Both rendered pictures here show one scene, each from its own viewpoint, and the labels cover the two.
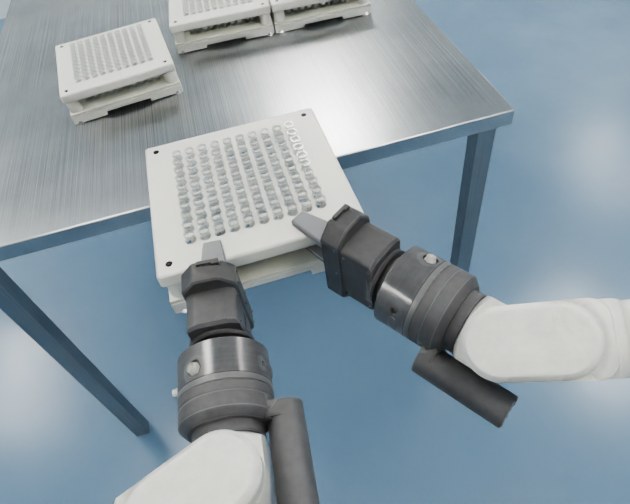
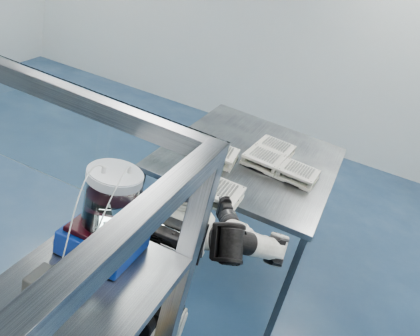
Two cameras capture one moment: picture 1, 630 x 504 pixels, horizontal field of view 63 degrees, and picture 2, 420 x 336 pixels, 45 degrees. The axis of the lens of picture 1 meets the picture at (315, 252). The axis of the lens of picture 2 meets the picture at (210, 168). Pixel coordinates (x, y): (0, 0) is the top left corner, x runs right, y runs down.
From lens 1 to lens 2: 1.95 m
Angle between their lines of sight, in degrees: 29
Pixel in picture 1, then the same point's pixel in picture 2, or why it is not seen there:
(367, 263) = (223, 206)
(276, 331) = (197, 293)
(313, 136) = (240, 191)
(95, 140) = not seen: hidden behind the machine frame
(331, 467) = not seen: outside the picture
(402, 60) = (300, 208)
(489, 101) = (309, 231)
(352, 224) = (227, 199)
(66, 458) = not seen: hidden behind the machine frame
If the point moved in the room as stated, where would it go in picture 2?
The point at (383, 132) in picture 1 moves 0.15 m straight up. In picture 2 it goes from (271, 217) to (278, 193)
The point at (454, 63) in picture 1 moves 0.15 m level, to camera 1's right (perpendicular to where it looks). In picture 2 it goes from (313, 219) to (338, 230)
